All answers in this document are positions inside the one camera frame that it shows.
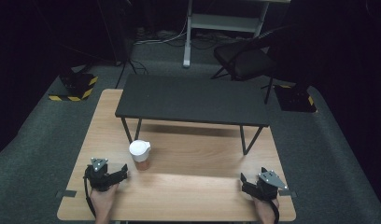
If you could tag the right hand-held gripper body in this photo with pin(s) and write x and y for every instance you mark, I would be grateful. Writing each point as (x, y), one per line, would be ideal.
(266, 186)

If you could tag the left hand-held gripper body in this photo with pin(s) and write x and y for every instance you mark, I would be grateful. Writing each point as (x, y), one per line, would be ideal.
(100, 180)

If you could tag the person's left hand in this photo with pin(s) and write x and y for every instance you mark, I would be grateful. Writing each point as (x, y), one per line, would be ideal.
(103, 200)

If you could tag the person's right hand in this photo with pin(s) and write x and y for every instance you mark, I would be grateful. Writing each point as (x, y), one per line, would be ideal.
(264, 211)

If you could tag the grey tape strip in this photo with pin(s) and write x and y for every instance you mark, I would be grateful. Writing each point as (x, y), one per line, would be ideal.
(288, 193)
(66, 193)

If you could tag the black base with yellow stripes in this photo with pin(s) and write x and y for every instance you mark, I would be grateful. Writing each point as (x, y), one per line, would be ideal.
(296, 99)
(76, 88)

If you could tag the small black shelf table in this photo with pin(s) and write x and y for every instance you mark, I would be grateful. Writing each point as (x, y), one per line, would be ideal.
(191, 99)

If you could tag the black tripod stand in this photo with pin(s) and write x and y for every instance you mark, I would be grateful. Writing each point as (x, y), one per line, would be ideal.
(126, 70)

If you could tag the black folding chair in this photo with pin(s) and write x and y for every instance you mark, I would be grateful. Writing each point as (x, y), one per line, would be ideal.
(244, 59)

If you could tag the white metal desk frame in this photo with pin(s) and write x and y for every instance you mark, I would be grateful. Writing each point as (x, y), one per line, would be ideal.
(222, 23)

